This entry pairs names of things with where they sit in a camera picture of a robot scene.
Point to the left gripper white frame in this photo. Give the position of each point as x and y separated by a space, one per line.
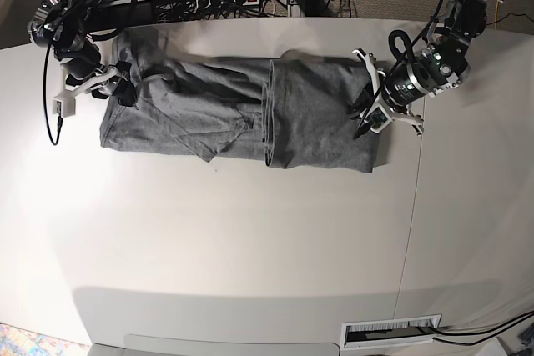
394 95

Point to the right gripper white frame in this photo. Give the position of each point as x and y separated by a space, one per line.
101 81

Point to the grey T-shirt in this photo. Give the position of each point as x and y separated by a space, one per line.
288 112

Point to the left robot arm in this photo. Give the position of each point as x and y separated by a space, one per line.
427 65

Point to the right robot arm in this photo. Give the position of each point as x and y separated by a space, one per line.
61 26

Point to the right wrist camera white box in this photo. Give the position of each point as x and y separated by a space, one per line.
64 107

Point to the white power strip red switch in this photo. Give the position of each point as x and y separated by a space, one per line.
207 5

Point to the table cable grommet box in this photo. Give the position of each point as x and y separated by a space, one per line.
391 333

